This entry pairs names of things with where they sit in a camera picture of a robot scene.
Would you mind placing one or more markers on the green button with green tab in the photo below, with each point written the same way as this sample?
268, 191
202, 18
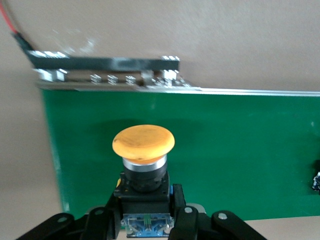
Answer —
317, 180

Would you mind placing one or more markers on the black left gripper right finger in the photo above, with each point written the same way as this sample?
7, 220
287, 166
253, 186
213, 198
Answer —
185, 222

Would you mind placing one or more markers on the yellow mushroom push button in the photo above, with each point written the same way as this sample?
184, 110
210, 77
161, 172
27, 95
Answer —
143, 140

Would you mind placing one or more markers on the green conveyor belt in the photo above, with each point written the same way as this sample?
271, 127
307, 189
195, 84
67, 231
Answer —
225, 137

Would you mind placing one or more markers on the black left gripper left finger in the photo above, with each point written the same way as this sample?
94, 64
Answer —
100, 225

